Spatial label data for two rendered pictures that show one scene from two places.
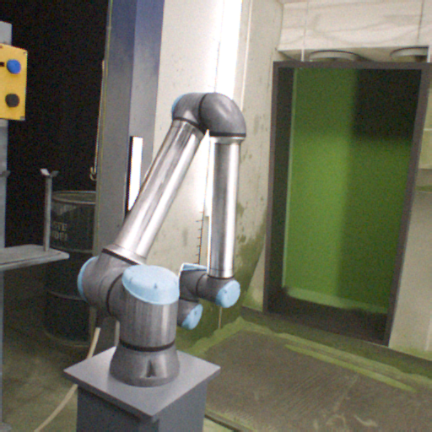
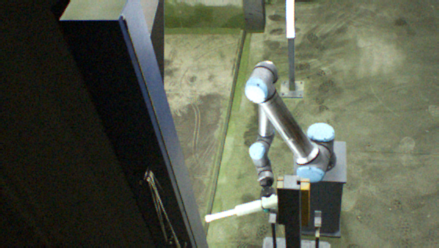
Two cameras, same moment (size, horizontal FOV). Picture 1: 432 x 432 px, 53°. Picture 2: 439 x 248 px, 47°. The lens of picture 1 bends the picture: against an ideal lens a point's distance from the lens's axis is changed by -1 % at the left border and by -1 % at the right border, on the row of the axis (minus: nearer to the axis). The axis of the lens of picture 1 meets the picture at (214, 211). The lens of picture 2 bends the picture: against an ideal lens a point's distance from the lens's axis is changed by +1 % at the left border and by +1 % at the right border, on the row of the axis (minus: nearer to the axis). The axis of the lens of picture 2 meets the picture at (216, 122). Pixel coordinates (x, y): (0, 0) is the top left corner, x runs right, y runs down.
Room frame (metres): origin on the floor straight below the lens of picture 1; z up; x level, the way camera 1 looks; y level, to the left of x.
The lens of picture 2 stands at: (2.13, 1.77, 3.08)
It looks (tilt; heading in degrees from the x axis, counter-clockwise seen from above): 47 degrees down; 256
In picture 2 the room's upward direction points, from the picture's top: 11 degrees counter-clockwise
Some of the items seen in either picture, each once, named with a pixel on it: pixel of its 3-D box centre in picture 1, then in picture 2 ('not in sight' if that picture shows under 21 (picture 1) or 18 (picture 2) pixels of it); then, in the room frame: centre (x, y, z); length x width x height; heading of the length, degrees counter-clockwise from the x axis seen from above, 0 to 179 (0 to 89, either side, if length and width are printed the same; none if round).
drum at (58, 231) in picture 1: (91, 263); not in sight; (2.79, 0.77, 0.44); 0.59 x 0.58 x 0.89; 39
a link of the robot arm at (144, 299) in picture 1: (147, 302); (320, 140); (1.13, 0.15, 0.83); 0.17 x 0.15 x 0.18; 47
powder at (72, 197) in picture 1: (94, 199); not in sight; (2.79, 0.77, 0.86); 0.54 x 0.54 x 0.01
